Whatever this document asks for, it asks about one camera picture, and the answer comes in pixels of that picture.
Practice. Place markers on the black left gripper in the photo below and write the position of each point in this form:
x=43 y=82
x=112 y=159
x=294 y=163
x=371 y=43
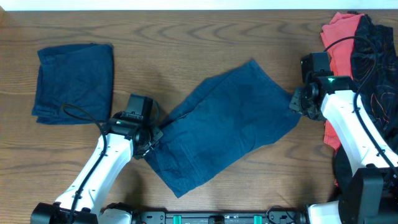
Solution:
x=157 y=135

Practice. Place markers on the black garment with white logo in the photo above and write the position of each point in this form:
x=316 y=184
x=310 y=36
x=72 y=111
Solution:
x=342 y=169

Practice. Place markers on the dark blue denim shorts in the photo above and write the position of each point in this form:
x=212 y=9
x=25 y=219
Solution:
x=220 y=121

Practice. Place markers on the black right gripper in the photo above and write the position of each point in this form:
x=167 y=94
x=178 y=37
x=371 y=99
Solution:
x=294 y=104

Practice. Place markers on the folded dark blue shorts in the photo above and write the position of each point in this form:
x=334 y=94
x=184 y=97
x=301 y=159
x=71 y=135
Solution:
x=77 y=74

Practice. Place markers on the black patterned garment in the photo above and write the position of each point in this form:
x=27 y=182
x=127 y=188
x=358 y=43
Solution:
x=379 y=95

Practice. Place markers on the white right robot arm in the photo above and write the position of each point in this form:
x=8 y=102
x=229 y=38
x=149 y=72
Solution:
x=371 y=195

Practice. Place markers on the red orange garment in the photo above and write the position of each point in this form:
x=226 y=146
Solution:
x=341 y=25

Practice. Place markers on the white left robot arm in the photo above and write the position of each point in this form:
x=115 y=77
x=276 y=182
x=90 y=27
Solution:
x=124 y=137

